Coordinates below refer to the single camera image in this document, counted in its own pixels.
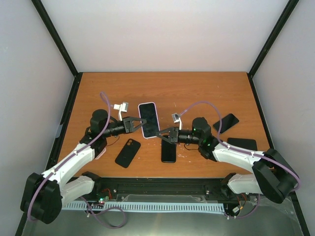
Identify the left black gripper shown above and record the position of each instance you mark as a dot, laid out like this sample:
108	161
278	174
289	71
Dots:
128	124

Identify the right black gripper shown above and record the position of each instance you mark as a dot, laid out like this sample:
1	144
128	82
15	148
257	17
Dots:
173	134

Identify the white phone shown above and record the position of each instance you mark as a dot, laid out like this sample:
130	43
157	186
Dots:
148	118

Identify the lavender phone case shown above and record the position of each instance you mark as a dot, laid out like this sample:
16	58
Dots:
140	115

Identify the black case with ring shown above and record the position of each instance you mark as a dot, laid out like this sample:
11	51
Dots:
127	153

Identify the dark green phone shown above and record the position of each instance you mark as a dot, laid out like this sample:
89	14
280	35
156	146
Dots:
228	122

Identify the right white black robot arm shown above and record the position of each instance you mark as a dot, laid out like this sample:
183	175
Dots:
269	174

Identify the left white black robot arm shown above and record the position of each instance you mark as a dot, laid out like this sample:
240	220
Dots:
47	193

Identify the left controller board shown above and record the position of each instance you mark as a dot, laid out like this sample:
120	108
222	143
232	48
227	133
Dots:
103	195

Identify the controller board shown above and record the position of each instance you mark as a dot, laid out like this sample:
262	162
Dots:
241	199
103	195

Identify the right controller board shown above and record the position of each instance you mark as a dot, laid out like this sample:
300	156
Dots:
241	199

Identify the black aluminium frame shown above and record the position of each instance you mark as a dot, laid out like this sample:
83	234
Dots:
53	157

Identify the light blue cable duct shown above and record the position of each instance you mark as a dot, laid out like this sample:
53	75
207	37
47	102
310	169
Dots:
152	207

